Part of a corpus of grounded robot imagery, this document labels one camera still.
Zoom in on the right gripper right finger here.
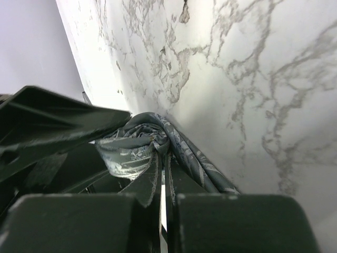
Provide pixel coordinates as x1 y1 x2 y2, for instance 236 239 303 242
164 156 320 252

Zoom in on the blue grey floral tie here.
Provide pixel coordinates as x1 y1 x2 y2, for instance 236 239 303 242
95 112 239 194

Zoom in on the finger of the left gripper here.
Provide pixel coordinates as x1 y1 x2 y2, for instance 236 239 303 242
1 86 131 181
1 147 126 211

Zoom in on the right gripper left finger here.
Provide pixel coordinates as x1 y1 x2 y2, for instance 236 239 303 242
1 151 161 252

